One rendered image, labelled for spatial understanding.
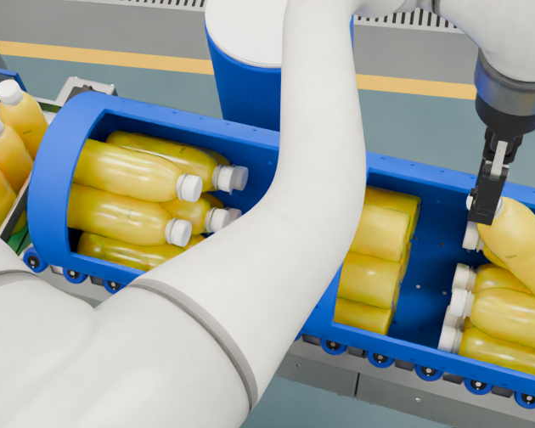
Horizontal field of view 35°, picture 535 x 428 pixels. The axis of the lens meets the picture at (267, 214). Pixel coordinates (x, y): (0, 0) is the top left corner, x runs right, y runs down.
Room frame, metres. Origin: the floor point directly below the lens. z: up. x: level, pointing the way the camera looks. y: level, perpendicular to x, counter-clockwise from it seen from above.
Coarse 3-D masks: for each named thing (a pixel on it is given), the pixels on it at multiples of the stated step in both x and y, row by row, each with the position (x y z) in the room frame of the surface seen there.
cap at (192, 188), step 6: (186, 180) 0.69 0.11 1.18; (192, 180) 0.68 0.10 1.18; (198, 180) 0.69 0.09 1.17; (186, 186) 0.68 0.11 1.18; (192, 186) 0.67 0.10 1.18; (198, 186) 0.68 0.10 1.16; (186, 192) 0.67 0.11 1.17; (192, 192) 0.67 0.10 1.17; (198, 192) 0.68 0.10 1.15; (186, 198) 0.67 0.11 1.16; (192, 198) 0.66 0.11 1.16; (198, 198) 0.67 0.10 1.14
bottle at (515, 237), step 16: (512, 208) 0.50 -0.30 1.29; (528, 208) 0.51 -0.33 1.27; (480, 224) 0.49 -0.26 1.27; (496, 224) 0.48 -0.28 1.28; (512, 224) 0.48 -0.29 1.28; (528, 224) 0.48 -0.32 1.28; (496, 240) 0.47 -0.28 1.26; (512, 240) 0.47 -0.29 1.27; (528, 240) 0.47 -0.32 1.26; (496, 256) 0.47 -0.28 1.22; (512, 256) 0.46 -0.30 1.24; (528, 256) 0.45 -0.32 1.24; (512, 272) 0.46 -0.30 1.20; (528, 272) 0.45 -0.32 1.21; (528, 288) 0.45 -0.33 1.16
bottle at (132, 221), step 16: (80, 192) 0.72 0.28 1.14; (96, 192) 0.71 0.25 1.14; (80, 208) 0.69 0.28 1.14; (96, 208) 0.68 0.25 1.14; (112, 208) 0.68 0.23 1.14; (128, 208) 0.67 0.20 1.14; (144, 208) 0.67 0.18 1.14; (160, 208) 0.67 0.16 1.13; (80, 224) 0.67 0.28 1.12; (96, 224) 0.67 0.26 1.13; (112, 224) 0.66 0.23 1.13; (128, 224) 0.65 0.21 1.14; (144, 224) 0.65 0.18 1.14; (160, 224) 0.64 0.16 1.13; (128, 240) 0.64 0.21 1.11; (144, 240) 0.63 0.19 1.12; (160, 240) 0.63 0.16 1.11
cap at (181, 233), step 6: (180, 222) 0.65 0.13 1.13; (186, 222) 0.65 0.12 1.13; (174, 228) 0.64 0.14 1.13; (180, 228) 0.64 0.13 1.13; (186, 228) 0.64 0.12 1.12; (174, 234) 0.63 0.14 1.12; (180, 234) 0.63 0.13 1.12; (186, 234) 0.63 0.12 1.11; (174, 240) 0.62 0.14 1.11; (180, 240) 0.62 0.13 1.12; (186, 240) 0.63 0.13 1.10
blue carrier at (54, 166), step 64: (64, 128) 0.77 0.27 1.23; (128, 128) 0.88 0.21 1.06; (192, 128) 0.75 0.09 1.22; (256, 128) 0.75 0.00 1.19; (64, 192) 0.68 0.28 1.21; (256, 192) 0.76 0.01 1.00; (448, 192) 0.66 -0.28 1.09; (512, 192) 0.57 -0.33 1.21; (64, 256) 0.63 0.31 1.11; (448, 256) 0.60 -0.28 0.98; (320, 320) 0.46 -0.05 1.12; (512, 384) 0.34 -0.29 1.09
